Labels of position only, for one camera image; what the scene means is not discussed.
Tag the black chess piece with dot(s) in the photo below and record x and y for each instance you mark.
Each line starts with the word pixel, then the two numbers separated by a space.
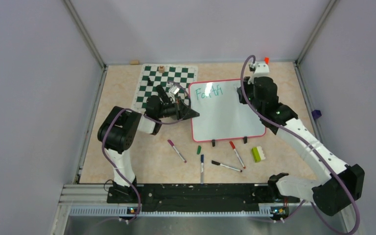
pixel 150 82

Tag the lime green lego brick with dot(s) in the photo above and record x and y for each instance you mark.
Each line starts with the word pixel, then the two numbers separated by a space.
pixel 258 154

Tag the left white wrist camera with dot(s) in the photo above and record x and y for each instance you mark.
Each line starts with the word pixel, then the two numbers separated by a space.
pixel 175 89

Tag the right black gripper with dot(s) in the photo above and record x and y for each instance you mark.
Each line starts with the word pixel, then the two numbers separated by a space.
pixel 246 84

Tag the wooden cork piece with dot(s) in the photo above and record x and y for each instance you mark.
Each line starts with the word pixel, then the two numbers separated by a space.
pixel 134 62

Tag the red cap marker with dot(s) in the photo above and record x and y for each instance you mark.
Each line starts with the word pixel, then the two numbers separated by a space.
pixel 237 154

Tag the purple block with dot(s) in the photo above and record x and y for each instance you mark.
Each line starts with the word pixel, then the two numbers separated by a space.
pixel 316 114

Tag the black cap marker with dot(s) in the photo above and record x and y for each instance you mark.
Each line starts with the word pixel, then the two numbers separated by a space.
pixel 225 166

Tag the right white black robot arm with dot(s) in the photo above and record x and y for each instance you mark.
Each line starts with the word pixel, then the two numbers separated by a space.
pixel 338 184

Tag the blue cap marker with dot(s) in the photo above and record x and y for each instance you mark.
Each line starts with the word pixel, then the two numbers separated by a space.
pixel 202 169

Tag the purple cap marker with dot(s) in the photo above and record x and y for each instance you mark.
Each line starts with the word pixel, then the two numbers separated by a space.
pixel 176 150

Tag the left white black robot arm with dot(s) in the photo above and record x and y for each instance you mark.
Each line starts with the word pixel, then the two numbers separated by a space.
pixel 118 131

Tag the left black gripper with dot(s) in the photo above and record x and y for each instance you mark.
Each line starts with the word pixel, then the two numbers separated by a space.
pixel 182 111

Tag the black microphone grey head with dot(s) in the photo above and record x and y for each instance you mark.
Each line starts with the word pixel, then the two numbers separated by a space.
pixel 162 94

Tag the pink framed whiteboard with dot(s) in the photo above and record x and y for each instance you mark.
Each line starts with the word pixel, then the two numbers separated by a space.
pixel 222 116

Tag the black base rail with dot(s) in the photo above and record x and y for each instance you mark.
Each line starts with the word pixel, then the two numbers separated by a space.
pixel 197 197

